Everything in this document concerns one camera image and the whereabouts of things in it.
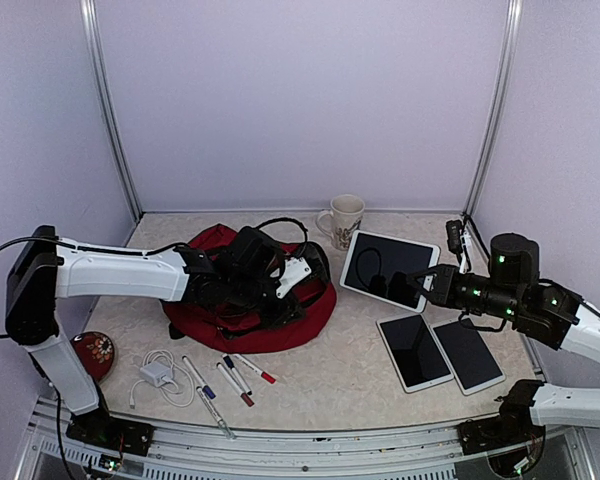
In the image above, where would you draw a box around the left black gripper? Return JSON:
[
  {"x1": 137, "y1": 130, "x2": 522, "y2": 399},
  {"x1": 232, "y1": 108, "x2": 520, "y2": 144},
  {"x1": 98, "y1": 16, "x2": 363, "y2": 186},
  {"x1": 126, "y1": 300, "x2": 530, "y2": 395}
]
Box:
[{"x1": 227, "y1": 268, "x2": 307, "y2": 331}]

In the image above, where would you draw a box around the white tablet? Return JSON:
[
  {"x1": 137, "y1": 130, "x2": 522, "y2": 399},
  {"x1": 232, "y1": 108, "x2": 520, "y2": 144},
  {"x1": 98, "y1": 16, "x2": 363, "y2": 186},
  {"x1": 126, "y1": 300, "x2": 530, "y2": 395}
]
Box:
[
  {"x1": 340, "y1": 230, "x2": 440, "y2": 313},
  {"x1": 432, "y1": 318, "x2": 505, "y2": 396},
  {"x1": 376, "y1": 315, "x2": 453, "y2": 394}
]

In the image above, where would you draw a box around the red backpack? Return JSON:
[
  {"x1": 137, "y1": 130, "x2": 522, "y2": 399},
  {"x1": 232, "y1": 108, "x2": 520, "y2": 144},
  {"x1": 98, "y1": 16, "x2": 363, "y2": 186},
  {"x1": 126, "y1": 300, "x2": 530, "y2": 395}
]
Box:
[{"x1": 162, "y1": 224, "x2": 337, "y2": 354}]

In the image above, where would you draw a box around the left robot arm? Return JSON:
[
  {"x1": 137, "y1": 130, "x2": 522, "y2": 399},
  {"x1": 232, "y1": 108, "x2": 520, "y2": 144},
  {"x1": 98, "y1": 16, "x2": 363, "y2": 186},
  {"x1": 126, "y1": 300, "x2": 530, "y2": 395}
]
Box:
[{"x1": 5, "y1": 225, "x2": 312, "y2": 445}]

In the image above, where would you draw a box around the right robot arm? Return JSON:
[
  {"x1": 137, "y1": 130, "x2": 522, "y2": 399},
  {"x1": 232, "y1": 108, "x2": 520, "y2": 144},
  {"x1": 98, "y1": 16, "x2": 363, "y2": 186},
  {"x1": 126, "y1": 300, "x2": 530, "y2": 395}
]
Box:
[{"x1": 406, "y1": 233, "x2": 600, "y2": 444}]

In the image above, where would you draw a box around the red cap marker long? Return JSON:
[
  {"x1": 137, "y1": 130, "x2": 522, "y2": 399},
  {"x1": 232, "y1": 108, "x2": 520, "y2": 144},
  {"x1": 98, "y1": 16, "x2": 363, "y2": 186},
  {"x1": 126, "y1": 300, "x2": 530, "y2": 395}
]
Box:
[{"x1": 234, "y1": 354, "x2": 276, "y2": 384}]

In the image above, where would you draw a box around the dark blue cap marker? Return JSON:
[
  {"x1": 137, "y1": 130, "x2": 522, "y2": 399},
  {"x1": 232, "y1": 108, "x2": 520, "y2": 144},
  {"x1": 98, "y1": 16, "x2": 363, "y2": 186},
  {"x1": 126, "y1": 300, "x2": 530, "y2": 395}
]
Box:
[{"x1": 222, "y1": 354, "x2": 252, "y2": 396}]

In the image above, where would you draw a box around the red cap marker short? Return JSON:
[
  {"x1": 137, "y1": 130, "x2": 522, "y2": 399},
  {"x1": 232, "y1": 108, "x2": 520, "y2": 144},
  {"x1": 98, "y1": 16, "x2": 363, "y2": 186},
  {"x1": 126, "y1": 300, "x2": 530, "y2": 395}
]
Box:
[{"x1": 216, "y1": 362, "x2": 254, "y2": 407}]

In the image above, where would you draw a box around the white patterned ceramic mug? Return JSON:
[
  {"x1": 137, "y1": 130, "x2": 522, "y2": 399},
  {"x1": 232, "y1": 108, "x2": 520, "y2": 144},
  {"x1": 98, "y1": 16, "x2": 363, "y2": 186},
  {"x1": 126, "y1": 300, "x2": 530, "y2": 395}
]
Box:
[{"x1": 315, "y1": 194, "x2": 365, "y2": 250}]

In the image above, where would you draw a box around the blue cap white marker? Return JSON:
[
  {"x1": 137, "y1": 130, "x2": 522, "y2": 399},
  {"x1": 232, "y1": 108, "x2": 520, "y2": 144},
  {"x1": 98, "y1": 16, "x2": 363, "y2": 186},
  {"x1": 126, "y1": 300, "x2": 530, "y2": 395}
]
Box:
[{"x1": 182, "y1": 355, "x2": 216, "y2": 400}]

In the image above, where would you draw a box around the clear silver pen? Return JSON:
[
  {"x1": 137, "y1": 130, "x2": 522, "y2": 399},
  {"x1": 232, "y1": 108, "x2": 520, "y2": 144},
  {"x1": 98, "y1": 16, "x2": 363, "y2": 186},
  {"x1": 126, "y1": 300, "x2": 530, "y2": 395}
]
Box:
[{"x1": 195, "y1": 387, "x2": 236, "y2": 440}]

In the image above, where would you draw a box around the red floral lacquer dish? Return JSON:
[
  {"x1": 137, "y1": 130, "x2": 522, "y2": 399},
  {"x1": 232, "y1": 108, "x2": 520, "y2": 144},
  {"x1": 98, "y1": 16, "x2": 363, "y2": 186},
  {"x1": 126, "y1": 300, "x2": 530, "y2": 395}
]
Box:
[{"x1": 70, "y1": 331, "x2": 116, "y2": 383}]

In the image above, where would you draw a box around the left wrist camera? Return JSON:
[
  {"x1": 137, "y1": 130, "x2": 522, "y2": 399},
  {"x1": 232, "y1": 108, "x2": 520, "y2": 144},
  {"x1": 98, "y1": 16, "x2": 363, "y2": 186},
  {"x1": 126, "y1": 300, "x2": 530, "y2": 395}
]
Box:
[{"x1": 270, "y1": 256, "x2": 312, "y2": 299}]

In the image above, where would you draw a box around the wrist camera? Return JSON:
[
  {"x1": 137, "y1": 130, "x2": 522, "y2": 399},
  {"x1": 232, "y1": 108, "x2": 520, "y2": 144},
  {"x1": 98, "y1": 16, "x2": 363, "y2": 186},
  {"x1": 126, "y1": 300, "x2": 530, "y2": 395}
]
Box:
[
  {"x1": 445, "y1": 220, "x2": 473, "y2": 273},
  {"x1": 270, "y1": 256, "x2": 312, "y2": 299}
]

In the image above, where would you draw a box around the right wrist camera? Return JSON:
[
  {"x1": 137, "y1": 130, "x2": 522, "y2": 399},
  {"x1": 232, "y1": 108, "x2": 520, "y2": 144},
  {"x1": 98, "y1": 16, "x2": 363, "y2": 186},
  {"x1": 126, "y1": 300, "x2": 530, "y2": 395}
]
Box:
[{"x1": 445, "y1": 220, "x2": 473, "y2": 273}]

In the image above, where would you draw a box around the white charger with cable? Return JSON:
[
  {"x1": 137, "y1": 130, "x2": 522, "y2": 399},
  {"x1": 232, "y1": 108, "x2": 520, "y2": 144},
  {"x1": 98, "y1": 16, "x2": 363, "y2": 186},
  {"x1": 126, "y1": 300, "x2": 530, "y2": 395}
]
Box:
[{"x1": 129, "y1": 350, "x2": 196, "y2": 409}]

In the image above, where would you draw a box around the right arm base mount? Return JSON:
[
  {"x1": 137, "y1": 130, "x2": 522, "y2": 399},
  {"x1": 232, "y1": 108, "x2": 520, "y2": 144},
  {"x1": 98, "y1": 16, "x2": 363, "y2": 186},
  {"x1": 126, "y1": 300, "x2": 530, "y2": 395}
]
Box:
[{"x1": 457, "y1": 416, "x2": 546, "y2": 455}]

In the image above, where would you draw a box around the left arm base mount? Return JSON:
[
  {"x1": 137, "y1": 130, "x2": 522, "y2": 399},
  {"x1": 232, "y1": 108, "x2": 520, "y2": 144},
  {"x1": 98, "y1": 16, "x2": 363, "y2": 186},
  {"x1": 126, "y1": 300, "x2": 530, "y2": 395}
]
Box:
[{"x1": 66, "y1": 418, "x2": 154, "y2": 457}]

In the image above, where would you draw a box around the front aluminium rail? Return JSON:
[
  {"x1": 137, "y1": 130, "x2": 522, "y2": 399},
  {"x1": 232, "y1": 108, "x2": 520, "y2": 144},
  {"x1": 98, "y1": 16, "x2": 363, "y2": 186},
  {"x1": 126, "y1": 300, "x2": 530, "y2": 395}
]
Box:
[{"x1": 7, "y1": 397, "x2": 600, "y2": 479}]

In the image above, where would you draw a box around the right aluminium frame post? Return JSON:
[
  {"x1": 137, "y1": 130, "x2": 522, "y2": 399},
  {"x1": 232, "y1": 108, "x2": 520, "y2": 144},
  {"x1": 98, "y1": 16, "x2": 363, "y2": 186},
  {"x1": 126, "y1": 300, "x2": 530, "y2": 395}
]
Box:
[{"x1": 463, "y1": 0, "x2": 524, "y2": 216}]

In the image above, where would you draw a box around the aluminium frame post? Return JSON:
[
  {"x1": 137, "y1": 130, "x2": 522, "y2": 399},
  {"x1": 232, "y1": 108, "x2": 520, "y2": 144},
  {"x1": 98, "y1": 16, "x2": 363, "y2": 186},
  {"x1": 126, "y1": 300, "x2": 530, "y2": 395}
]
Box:
[
  {"x1": 80, "y1": 0, "x2": 144, "y2": 224},
  {"x1": 463, "y1": 0, "x2": 524, "y2": 216}
]

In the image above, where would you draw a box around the left aluminium frame post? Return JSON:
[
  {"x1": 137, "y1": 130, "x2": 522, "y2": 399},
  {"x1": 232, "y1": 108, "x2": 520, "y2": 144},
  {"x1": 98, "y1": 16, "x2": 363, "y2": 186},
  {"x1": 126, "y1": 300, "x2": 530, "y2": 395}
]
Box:
[{"x1": 80, "y1": 0, "x2": 144, "y2": 224}]

